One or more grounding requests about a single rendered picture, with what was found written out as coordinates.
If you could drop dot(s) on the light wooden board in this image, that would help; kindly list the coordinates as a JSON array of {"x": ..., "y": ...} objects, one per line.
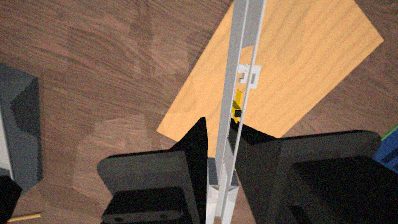
[{"x": 305, "y": 48}]

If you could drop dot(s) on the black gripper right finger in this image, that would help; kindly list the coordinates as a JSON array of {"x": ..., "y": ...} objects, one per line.
[{"x": 263, "y": 161}]

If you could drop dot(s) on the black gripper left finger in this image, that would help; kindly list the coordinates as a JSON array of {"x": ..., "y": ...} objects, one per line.
[{"x": 184, "y": 165}]

